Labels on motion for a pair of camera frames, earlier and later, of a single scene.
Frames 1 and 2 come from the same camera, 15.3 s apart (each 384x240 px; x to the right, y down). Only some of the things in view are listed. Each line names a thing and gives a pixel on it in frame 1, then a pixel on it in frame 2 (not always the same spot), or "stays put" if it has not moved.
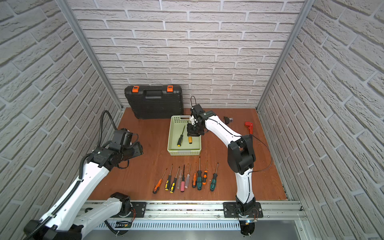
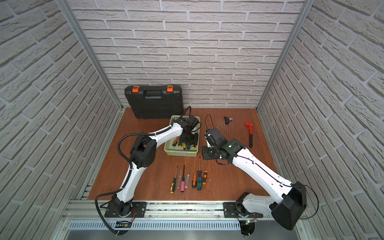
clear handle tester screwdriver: (179, 180) stays put
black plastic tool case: (152, 102) stays put
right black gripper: (191, 132) → (205, 153)
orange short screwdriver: (205, 175) stays put
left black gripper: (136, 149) → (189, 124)
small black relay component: (228, 120) stays put
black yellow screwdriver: (174, 183) stays put
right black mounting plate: (229, 210) stays put
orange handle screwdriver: (157, 186) → (175, 142)
